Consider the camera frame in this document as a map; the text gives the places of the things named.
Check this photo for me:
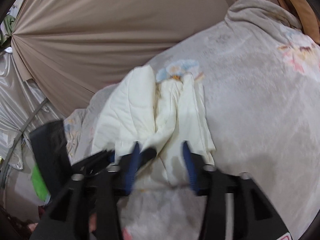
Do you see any green patterned cloth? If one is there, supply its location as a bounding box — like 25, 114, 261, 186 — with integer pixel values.
0, 4, 17, 54

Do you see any grey floral fleece blanket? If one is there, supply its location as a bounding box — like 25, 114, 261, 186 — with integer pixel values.
64, 0, 320, 240

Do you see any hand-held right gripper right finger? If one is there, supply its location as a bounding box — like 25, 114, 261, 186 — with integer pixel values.
182, 141, 288, 240

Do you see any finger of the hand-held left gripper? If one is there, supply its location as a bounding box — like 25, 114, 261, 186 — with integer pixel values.
139, 147, 157, 167
71, 149, 116, 175

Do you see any grey metal pole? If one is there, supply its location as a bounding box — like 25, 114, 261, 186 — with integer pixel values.
0, 97, 50, 189

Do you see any orange cloth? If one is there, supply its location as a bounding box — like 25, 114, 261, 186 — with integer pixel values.
267, 0, 320, 46

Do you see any green cushion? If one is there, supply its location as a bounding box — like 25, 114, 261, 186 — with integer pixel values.
31, 164, 50, 201

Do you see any beige draped fabric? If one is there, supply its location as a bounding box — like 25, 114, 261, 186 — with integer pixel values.
11, 0, 282, 118

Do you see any cream quilted jacket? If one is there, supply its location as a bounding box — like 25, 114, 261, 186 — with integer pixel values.
91, 64, 217, 188

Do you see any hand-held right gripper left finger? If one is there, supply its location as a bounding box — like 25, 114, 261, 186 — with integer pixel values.
37, 141, 141, 240

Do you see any silver satin curtain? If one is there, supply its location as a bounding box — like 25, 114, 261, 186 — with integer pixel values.
0, 52, 64, 177

